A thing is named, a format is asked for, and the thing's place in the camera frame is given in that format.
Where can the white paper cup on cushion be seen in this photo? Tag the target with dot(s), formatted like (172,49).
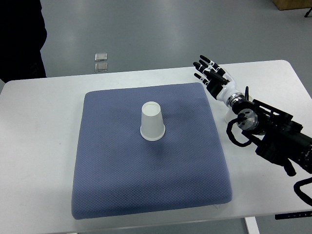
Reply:
(152,126)

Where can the black clothed person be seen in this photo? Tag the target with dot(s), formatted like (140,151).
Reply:
(22,36)

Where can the white paper cup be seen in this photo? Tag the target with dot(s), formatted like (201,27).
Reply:
(152,126)
(228,117)

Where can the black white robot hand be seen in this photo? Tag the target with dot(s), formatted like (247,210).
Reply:
(219,83)

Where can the metal floor plate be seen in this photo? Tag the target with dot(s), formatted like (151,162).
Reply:
(101,56)
(101,66)

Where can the upper metal floor plate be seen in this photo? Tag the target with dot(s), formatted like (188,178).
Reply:
(101,56)

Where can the brown cardboard box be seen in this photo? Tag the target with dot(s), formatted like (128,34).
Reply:
(292,4)

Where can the lower metal floor plate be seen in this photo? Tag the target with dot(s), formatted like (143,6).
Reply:
(101,66)

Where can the white table leg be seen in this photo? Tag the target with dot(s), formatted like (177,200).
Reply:
(251,225)

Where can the black tripod leg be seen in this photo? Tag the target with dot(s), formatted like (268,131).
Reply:
(308,12)

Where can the black desk control panel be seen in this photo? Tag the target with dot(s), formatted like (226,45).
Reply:
(293,215)

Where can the blue mesh foam cushion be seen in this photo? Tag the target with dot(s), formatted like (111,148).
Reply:
(118,172)

